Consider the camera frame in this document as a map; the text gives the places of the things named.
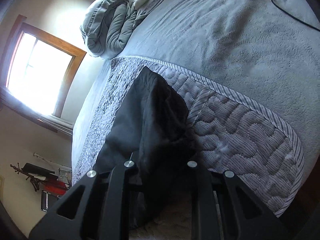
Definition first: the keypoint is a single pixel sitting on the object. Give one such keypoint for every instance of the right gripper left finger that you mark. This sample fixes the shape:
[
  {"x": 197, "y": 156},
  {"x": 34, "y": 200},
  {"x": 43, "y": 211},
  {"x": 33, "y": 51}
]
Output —
[{"x": 96, "y": 207}]

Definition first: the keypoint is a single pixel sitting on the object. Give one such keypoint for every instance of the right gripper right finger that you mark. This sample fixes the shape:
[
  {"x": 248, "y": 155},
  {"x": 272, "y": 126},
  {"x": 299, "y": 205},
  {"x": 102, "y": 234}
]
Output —
[{"x": 224, "y": 207}]

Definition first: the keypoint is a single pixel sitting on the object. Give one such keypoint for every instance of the black pants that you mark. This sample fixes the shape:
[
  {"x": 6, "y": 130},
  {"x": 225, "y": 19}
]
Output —
[{"x": 151, "y": 122}]

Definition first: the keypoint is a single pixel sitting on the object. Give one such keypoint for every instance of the red and black luggage pile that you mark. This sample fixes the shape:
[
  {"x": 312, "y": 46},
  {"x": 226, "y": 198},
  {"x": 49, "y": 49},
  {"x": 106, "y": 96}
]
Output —
[{"x": 51, "y": 186}]

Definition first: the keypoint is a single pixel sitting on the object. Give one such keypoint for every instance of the grey quilted bed mattress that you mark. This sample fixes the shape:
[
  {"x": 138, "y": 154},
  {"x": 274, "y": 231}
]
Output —
[{"x": 232, "y": 131}]

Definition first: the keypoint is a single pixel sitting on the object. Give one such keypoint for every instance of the large wooden framed window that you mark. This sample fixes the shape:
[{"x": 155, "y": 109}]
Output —
[{"x": 38, "y": 69}]

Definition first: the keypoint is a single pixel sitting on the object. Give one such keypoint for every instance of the grey fleece bed sheet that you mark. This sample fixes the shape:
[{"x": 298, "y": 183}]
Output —
[{"x": 263, "y": 49}]

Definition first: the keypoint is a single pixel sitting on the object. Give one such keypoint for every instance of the folded grey blue comforter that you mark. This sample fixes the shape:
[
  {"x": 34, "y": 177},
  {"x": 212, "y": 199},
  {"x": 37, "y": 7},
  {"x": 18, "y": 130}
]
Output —
[{"x": 108, "y": 25}]

